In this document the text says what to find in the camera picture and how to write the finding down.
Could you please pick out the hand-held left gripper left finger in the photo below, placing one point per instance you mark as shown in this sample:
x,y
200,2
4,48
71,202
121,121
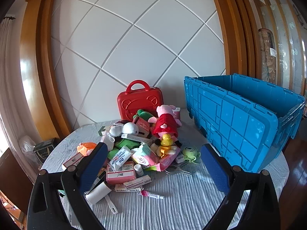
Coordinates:
x,y
94,165

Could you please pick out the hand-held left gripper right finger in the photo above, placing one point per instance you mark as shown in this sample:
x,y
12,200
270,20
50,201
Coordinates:
x,y
214,170

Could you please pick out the white lint roller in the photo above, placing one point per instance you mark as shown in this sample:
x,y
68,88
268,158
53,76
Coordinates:
x,y
98,192

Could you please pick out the white medicine bottle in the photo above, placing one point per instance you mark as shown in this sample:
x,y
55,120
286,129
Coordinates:
x,y
138,170

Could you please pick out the pink package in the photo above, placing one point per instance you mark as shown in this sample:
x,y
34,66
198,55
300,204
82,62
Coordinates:
x,y
168,164

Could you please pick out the blue plastic crate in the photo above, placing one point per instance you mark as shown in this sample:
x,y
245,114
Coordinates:
x,y
227,124

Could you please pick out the pink tissue pack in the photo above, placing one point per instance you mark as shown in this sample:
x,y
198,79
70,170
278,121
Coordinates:
x,y
146,157

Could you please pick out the cloth-covered desktop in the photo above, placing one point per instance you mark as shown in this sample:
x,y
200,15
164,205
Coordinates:
x,y
179,196

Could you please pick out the orange plush toy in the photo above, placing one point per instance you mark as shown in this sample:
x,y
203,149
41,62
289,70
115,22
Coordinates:
x,y
86,148

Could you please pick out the white box with red stripe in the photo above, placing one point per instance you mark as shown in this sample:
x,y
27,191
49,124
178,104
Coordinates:
x,y
73,160

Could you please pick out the white and blue wipes packet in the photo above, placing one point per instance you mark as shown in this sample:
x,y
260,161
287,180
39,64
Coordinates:
x,y
120,159

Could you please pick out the white face mask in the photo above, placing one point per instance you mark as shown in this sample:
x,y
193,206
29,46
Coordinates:
x,y
108,141

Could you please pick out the pink box with white label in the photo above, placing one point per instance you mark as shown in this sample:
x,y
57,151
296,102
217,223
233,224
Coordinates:
x,y
120,178

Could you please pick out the green one-eyed monster toy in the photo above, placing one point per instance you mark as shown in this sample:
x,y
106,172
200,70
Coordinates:
x,y
190,153

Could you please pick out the small white flat box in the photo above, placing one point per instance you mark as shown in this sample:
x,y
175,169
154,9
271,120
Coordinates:
x,y
120,187

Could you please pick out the green cloth toy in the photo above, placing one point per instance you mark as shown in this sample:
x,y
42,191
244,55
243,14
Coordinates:
x,y
124,146

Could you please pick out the small green box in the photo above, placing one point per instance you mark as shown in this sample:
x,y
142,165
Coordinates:
x,y
103,130

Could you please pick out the small white medicine box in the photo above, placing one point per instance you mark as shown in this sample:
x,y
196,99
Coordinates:
x,y
179,158

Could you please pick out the long white and pink box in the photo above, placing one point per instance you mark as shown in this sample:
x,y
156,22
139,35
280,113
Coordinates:
x,y
138,182

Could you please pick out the black gift box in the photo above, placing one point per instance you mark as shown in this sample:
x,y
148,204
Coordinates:
x,y
45,148

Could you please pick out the white round plush toy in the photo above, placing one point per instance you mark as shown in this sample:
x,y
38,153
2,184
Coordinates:
x,y
130,127

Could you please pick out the yellow duck toy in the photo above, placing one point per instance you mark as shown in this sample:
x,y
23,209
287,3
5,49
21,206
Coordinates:
x,y
166,140

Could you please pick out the red patterned box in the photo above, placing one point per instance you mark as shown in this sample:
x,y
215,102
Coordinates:
x,y
144,125

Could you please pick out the white tube with pink cap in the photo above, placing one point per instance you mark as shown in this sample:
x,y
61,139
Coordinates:
x,y
153,195

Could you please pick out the pink pig plush toy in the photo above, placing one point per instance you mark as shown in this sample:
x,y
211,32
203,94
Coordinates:
x,y
165,122

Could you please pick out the small pink box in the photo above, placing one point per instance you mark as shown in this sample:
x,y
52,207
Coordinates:
x,y
177,112

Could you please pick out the green frog plush toy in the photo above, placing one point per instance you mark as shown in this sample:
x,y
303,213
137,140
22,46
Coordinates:
x,y
141,113

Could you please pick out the clear plastic bag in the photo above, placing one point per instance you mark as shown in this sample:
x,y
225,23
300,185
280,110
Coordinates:
x,y
27,145

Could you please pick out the red toy suitcase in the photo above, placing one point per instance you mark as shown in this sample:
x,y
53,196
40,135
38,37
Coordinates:
x,y
141,103

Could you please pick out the dark wooden furniture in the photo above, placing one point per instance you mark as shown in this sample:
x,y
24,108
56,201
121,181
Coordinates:
x,y
14,172

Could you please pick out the white sheer curtain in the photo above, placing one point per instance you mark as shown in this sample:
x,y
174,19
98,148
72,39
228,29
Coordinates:
x,y
9,76

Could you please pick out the brown patterned rolled carpet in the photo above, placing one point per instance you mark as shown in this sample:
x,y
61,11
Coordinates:
x,y
267,52

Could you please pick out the wooden slat glass partition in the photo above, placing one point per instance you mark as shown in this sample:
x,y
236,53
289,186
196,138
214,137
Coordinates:
x,y
287,40

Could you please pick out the wooden wall pillar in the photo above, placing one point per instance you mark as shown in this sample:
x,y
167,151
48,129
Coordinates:
x,y
33,64
237,28

